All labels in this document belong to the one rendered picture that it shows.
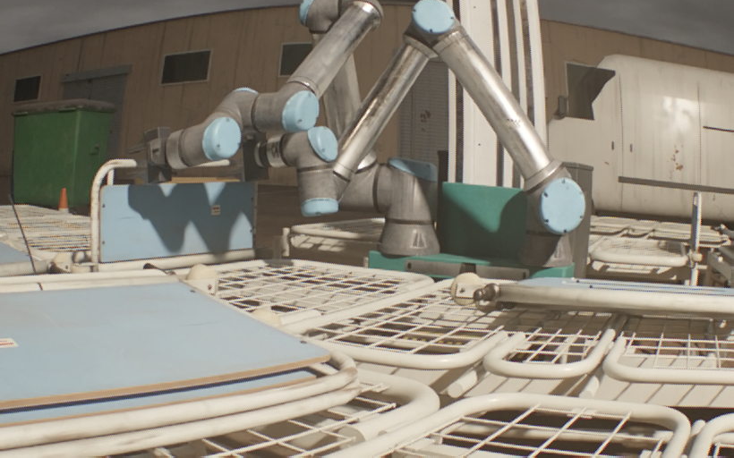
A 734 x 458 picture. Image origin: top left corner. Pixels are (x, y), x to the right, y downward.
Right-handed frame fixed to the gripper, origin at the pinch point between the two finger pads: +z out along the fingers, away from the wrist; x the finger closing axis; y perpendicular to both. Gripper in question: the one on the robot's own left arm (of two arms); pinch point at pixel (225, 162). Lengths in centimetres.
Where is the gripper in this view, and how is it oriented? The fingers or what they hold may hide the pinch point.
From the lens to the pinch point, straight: 217.3
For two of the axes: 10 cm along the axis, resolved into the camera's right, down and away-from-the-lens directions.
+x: 1.0, 9.9, -0.2
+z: -8.6, 1.0, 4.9
